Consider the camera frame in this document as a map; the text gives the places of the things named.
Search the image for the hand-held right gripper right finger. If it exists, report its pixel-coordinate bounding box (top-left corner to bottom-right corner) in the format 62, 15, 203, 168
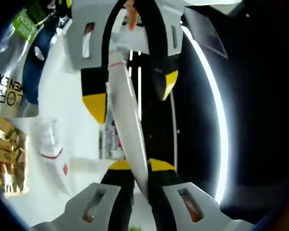
146, 158, 256, 231

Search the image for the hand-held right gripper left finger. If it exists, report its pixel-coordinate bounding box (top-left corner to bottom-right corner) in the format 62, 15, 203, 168
30, 158, 135, 231

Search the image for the white skincare tube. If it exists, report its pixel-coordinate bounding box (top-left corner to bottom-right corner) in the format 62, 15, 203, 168
107, 31, 150, 196

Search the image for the white bottle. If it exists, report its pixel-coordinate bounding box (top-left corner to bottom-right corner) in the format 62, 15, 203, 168
34, 117, 75, 193

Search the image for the silver green-label skincare sachet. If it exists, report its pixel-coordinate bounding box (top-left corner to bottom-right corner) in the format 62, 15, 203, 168
0, 4, 58, 118

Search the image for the gold skincare sachet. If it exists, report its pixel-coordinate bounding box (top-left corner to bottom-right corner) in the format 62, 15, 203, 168
0, 117, 31, 193

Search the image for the person's left hand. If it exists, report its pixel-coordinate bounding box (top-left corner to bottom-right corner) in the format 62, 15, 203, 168
127, 0, 138, 31

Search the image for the dark hanging ceiling panel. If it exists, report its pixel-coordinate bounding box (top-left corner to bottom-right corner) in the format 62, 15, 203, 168
183, 9, 229, 59

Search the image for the long ceiling light strip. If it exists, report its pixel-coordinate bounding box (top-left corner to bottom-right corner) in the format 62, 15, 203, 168
182, 25, 229, 206

